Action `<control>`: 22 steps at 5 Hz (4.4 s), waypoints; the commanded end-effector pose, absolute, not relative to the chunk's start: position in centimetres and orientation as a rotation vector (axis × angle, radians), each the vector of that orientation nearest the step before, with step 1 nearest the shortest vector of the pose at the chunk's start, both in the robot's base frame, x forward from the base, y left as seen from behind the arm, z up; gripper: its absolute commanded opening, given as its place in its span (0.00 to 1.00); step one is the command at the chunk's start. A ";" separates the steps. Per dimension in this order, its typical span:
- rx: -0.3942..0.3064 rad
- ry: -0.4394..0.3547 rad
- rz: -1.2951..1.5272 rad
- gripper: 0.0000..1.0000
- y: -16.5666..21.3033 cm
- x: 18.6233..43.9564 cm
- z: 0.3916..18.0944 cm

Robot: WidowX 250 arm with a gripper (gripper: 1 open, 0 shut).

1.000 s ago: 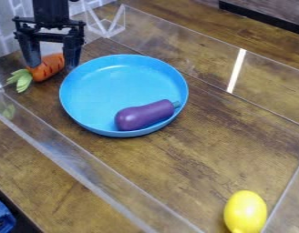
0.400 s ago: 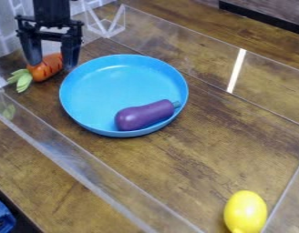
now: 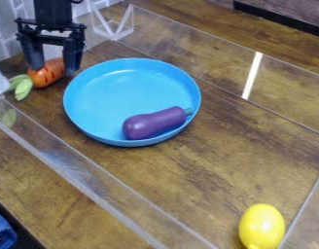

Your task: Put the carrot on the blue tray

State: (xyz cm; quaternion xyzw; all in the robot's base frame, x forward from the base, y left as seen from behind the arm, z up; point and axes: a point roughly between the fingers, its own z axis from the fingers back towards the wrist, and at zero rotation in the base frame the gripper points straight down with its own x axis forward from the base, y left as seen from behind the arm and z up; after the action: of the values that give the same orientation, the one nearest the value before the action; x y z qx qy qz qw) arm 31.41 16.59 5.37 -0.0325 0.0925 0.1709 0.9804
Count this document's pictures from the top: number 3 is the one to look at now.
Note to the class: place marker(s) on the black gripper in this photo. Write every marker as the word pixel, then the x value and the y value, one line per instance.
pixel 52 17

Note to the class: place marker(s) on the orange toy carrot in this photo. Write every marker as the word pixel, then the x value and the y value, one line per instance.
pixel 37 79

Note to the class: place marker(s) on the blue round plastic tray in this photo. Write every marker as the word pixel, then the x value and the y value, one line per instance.
pixel 124 87

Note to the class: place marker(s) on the white sheer curtain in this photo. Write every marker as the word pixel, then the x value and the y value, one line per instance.
pixel 12 9

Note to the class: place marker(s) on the purple toy eggplant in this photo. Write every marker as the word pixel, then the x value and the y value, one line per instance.
pixel 144 126

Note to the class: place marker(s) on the blue plastic object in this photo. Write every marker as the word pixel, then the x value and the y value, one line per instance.
pixel 8 236

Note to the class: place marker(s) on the yellow toy lemon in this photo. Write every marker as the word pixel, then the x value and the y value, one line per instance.
pixel 262 227

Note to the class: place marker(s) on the clear acrylic enclosure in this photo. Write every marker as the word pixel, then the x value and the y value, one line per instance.
pixel 85 195

